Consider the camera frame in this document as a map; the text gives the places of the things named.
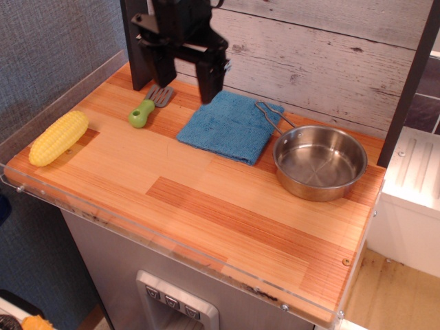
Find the steel pot with handle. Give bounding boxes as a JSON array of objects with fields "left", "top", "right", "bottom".
[{"left": 255, "top": 101, "right": 368, "bottom": 202}]

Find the blue towel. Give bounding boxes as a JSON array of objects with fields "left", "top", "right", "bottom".
[{"left": 177, "top": 91, "right": 280, "bottom": 166}]

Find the yellow toy corn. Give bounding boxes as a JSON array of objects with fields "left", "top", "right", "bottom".
[{"left": 28, "top": 111, "right": 89, "bottom": 167}]

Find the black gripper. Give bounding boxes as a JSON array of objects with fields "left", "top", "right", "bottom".
[{"left": 131, "top": 1, "right": 228, "bottom": 105}]

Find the dark right post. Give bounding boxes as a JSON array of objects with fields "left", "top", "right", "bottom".
[{"left": 377, "top": 0, "right": 439, "bottom": 168}]

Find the white toy sink unit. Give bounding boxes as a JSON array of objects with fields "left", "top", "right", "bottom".
[{"left": 366, "top": 51, "right": 440, "bottom": 279}]

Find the orange toy on floor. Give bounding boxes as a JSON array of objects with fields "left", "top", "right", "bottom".
[{"left": 1, "top": 314, "right": 54, "bottom": 330}]

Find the dark left post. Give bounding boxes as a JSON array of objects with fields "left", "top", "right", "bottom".
[{"left": 120, "top": 0, "right": 152, "bottom": 91}]

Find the green handled grey spatula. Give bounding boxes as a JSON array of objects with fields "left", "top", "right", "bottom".
[{"left": 128, "top": 85, "right": 174, "bottom": 129}]

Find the dark post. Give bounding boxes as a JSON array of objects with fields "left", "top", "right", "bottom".
[
  {"left": 120, "top": 0, "right": 152, "bottom": 91},
  {"left": 377, "top": 0, "right": 439, "bottom": 168}
]

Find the grey toy fridge cabinet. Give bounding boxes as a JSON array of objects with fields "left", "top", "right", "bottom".
[{"left": 62, "top": 210, "right": 314, "bottom": 329}]

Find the silver dispenser panel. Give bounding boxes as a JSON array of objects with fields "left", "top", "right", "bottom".
[{"left": 136, "top": 270, "right": 220, "bottom": 329}]

